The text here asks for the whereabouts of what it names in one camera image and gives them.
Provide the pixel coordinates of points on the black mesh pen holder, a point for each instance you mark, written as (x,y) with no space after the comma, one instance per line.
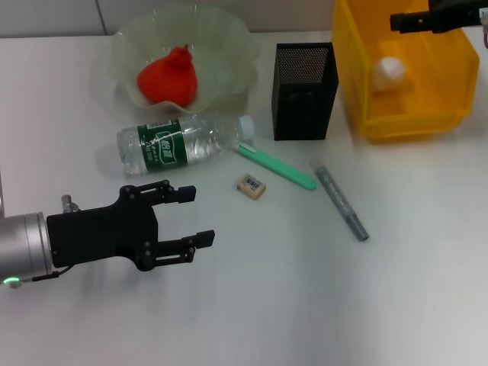
(303,103)

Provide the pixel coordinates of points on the white garlic bulb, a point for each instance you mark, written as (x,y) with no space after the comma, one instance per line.
(389,74)

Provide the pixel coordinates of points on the green toothbrush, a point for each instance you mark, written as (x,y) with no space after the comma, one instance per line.
(282,169)

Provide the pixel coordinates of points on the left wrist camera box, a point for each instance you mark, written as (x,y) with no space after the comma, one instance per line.
(2,194)

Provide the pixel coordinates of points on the yellow plastic bin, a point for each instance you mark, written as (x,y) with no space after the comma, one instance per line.
(431,87)

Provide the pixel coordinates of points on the grey glitter marker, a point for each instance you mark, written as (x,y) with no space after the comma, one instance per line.
(339,198)

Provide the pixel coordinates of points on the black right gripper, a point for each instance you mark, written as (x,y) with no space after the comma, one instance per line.
(457,13)

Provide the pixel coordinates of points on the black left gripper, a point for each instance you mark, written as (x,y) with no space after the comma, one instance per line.
(99,232)

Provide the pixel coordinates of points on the beige eraser with barcode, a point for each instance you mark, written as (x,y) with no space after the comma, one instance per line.
(251,186)

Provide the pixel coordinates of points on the clear green-label water bottle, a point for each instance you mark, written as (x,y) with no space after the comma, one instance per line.
(167,146)

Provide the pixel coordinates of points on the red-orange plush orange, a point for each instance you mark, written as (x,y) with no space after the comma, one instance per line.
(167,82)

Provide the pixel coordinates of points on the translucent green fruit bowl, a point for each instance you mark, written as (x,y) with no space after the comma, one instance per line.
(221,57)

